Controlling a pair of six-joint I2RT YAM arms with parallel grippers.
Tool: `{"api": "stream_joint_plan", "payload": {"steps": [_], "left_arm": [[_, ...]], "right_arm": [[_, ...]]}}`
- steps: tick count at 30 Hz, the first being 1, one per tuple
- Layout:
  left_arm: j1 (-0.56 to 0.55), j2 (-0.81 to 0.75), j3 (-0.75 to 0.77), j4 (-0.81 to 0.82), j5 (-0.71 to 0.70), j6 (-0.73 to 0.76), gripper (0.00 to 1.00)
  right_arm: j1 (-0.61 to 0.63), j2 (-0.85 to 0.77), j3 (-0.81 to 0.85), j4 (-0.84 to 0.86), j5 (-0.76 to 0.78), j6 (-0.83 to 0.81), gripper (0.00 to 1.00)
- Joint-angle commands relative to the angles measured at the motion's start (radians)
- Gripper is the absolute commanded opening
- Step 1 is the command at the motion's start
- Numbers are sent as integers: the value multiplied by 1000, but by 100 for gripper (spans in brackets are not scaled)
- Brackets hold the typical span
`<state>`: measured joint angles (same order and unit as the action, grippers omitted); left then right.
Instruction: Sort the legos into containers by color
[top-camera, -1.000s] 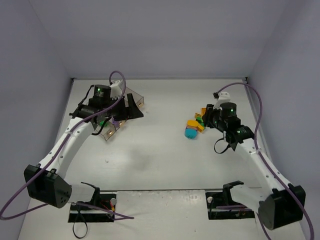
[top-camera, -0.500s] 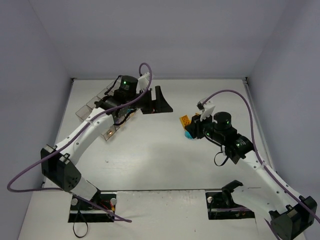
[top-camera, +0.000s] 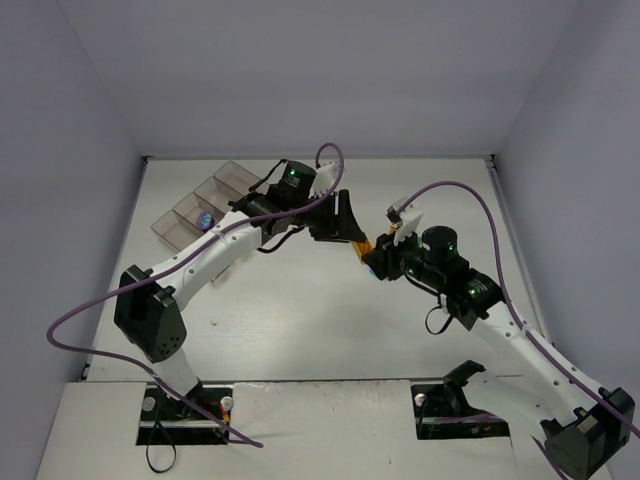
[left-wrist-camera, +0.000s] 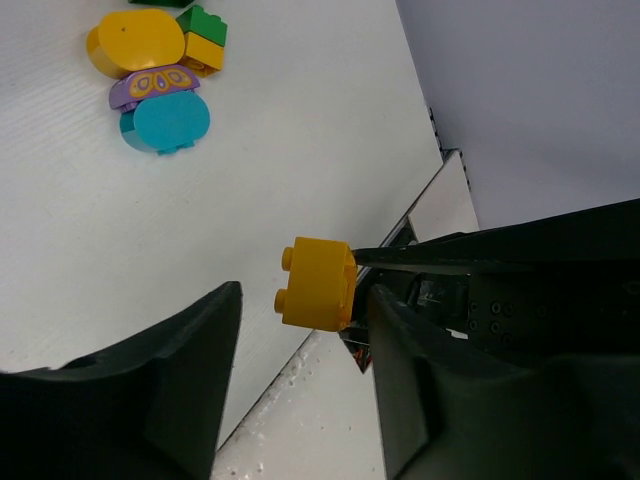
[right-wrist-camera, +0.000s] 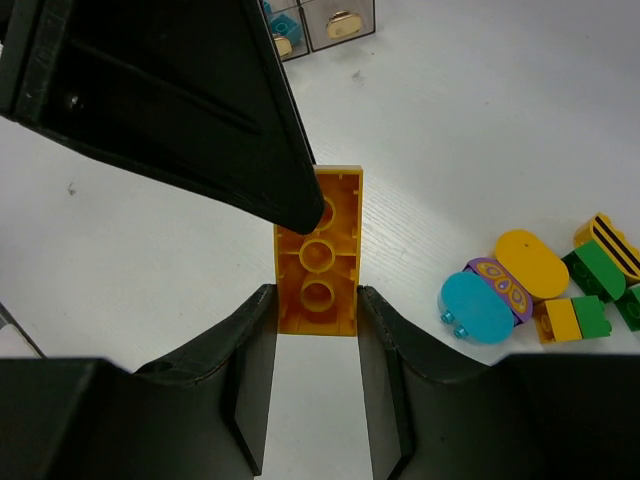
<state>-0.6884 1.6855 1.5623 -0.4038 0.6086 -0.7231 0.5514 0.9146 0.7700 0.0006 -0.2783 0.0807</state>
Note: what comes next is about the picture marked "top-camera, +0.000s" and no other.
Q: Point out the purple butterfly lego piece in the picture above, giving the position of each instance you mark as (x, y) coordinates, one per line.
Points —
(205, 221)

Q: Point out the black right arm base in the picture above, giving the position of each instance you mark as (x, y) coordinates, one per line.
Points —
(442, 411)

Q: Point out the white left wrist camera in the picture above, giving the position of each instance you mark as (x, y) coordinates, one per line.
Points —
(325, 178)

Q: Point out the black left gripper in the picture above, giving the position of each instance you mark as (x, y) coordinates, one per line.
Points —
(330, 216)

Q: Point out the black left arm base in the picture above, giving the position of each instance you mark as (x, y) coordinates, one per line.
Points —
(165, 421)

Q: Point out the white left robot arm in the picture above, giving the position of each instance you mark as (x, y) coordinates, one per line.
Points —
(149, 309)

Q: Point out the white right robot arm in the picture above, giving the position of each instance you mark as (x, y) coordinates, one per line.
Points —
(579, 424)

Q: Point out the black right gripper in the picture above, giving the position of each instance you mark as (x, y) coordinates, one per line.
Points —
(388, 257)

